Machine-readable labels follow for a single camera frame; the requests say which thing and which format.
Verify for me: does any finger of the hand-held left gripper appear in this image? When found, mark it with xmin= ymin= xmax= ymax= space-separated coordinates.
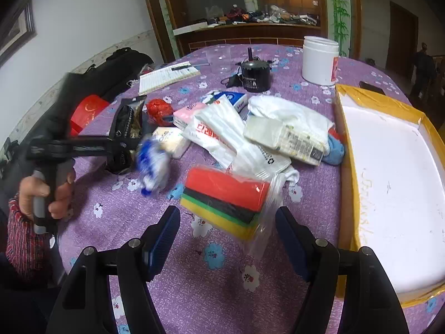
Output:
xmin=71 ymin=135 xmax=140 ymax=158

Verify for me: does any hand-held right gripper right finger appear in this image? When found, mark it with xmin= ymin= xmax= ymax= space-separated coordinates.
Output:
xmin=275 ymin=206 xmax=411 ymax=334

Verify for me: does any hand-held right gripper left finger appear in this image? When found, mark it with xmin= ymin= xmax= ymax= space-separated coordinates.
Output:
xmin=45 ymin=205 xmax=181 ymax=334

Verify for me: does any black snack packet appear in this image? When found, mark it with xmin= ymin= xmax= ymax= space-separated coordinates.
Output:
xmin=107 ymin=97 xmax=147 ymax=175

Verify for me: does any blue white plastic bag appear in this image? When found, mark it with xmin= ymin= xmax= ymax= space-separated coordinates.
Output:
xmin=135 ymin=137 xmax=173 ymax=195

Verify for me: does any striped sponge pack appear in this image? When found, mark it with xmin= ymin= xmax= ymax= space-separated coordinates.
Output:
xmin=180 ymin=164 xmax=279 ymax=255

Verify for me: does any blue towel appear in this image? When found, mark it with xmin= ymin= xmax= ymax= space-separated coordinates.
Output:
xmin=323 ymin=129 xmax=347 ymax=166

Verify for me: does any yellow cardboard box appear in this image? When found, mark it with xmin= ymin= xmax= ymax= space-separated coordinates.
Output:
xmin=334 ymin=83 xmax=445 ymax=309

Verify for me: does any blue tissue pack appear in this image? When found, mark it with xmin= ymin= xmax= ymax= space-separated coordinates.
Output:
xmin=202 ymin=90 xmax=248 ymax=112

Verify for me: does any white cloth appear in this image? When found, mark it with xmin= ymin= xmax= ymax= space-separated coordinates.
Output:
xmin=248 ymin=95 xmax=335 ymax=145

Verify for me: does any person's left forearm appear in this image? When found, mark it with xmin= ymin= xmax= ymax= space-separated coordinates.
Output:
xmin=5 ymin=193 xmax=58 ymax=286

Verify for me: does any person's left hand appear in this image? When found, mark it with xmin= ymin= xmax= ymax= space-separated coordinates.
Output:
xmin=17 ymin=168 xmax=76 ymax=220

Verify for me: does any purple floral tablecloth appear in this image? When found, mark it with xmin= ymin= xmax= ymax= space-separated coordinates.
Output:
xmin=57 ymin=43 xmax=445 ymax=334

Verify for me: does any black bag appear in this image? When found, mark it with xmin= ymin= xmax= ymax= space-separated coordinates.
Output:
xmin=66 ymin=47 xmax=155 ymax=105

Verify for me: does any pink tissue pack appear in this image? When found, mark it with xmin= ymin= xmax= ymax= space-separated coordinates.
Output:
xmin=173 ymin=102 xmax=209 ymax=132

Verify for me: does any white notebook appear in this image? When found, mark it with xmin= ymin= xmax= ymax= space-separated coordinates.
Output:
xmin=138 ymin=61 xmax=201 ymax=95

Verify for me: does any labelled white tissue pack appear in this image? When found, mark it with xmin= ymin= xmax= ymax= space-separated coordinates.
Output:
xmin=243 ymin=115 xmax=330 ymax=166

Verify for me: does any red print white plastic bag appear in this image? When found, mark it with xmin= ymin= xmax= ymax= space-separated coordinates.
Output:
xmin=181 ymin=95 xmax=248 ymax=168

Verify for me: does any flat white box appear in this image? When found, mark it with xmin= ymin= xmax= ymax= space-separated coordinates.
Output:
xmin=173 ymin=21 xmax=210 ymax=37

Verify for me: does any clear plastic container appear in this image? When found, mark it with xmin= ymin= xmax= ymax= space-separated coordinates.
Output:
xmin=205 ymin=47 xmax=232 ymax=67

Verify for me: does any black round device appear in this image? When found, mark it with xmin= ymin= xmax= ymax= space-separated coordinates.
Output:
xmin=224 ymin=47 xmax=273 ymax=93

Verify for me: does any wooden glass partition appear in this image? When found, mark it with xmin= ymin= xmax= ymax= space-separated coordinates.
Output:
xmin=139 ymin=0 xmax=363 ymax=64

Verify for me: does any black phone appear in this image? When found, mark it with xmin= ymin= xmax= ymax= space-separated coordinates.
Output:
xmin=359 ymin=81 xmax=386 ymax=95

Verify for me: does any white plastic jar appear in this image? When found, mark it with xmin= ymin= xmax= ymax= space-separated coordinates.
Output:
xmin=302 ymin=36 xmax=340 ymax=86

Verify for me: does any clutter on wooden counter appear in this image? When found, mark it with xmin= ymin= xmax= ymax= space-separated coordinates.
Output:
xmin=207 ymin=3 xmax=321 ymax=27

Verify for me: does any brown wooden door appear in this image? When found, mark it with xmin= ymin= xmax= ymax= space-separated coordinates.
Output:
xmin=386 ymin=2 xmax=420 ymax=74

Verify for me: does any bamboo print glass panel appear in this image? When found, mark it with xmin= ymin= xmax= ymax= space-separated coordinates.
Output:
xmin=323 ymin=0 xmax=352 ymax=58

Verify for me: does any framed wall picture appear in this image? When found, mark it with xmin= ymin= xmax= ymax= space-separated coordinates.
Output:
xmin=0 ymin=2 xmax=38 ymax=67

